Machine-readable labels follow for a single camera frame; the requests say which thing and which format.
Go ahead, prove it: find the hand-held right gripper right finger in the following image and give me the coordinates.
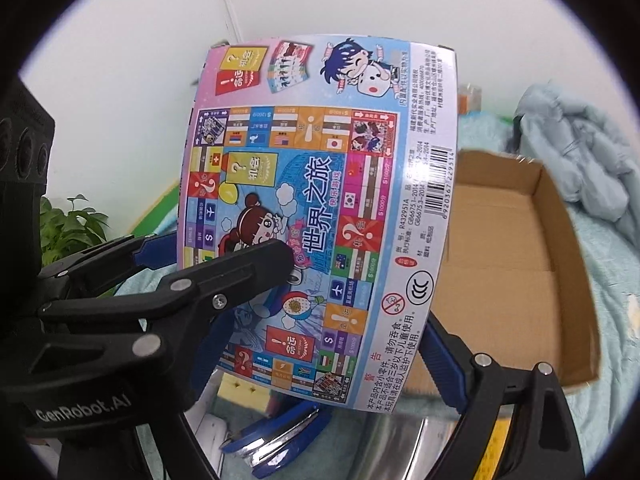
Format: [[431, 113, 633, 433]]
[[424, 314, 587, 480]]

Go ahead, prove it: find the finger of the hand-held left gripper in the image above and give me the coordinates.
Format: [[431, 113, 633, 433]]
[[37, 239, 296, 361], [37, 232, 178, 291]]

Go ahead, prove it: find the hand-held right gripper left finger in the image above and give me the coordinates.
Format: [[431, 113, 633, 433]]
[[60, 307, 240, 480]]

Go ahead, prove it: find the stainless steel canister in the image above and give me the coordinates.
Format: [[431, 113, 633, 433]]
[[344, 402, 472, 480]]

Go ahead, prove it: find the yellow can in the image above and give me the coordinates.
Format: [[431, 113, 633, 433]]
[[479, 406, 512, 480]]

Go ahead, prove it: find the brown cardboard box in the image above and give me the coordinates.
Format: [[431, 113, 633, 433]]
[[400, 149, 602, 397]]

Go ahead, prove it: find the colourful board game box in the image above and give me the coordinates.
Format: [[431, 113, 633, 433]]
[[176, 34, 459, 414]]

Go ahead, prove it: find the yellow cube box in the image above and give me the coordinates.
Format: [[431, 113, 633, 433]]
[[219, 376, 287, 404]]

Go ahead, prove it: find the potted green plant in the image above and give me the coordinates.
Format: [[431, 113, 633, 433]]
[[39, 194, 109, 268]]

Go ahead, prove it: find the blue stapler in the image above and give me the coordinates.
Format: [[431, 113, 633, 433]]
[[220, 399, 332, 480]]

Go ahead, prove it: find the teal bed blanket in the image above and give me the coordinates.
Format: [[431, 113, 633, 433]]
[[112, 110, 640, 480]]

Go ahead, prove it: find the light blue quilted jacket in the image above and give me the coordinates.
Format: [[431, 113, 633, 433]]
[[510, 81, 640, 237]]

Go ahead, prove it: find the small orange box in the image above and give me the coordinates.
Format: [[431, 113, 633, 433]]
[[457, 82, 486, 117]]

